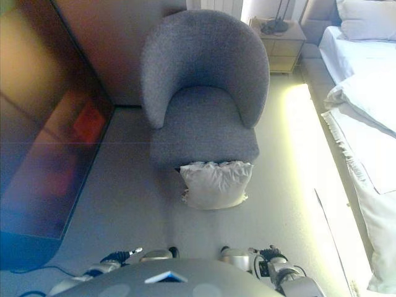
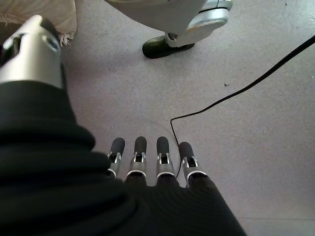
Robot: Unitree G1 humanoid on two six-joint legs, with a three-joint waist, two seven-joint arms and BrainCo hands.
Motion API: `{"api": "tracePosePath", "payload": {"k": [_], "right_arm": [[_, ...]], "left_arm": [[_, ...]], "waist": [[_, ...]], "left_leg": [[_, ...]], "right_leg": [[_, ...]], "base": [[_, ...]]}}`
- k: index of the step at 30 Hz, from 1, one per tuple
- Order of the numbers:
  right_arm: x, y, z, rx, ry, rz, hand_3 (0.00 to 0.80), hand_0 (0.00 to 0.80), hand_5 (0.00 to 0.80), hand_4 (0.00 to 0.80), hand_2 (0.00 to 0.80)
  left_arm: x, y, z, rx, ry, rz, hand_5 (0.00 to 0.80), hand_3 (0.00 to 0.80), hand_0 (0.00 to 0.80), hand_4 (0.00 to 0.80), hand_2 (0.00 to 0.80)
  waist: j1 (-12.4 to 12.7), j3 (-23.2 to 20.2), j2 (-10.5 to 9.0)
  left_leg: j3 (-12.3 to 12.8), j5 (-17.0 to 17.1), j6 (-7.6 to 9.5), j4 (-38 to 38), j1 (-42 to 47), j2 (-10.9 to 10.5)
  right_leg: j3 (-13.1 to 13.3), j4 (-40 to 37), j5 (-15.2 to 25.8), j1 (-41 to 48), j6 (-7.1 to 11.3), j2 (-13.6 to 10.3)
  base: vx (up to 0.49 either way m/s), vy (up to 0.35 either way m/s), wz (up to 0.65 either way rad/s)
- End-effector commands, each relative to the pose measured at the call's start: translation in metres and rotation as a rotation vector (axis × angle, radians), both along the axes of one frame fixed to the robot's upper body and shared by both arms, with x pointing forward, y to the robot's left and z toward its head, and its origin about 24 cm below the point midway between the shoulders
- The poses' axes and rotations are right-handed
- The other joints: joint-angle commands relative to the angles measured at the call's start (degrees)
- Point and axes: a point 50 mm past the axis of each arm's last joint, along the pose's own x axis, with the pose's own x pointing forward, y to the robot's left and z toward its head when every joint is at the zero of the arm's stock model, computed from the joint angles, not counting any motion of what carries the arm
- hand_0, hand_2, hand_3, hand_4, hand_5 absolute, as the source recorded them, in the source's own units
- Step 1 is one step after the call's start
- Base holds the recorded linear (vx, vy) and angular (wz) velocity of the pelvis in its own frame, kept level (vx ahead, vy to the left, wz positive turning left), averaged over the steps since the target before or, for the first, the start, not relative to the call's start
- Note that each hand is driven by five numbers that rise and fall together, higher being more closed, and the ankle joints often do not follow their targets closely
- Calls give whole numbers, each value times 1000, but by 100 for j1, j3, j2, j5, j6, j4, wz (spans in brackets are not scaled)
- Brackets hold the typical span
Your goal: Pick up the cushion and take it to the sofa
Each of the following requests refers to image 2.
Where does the cream fringed blanket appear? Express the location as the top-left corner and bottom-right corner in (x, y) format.
(0, 0), (77, 48)

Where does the silver robot left leg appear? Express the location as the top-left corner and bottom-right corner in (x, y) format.
(105, 0), (234, 48)

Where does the black floor cable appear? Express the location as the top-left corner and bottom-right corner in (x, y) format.
(170, 34), (315, 178)

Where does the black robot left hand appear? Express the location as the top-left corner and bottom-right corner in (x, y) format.
(0, 14), (247, 236)

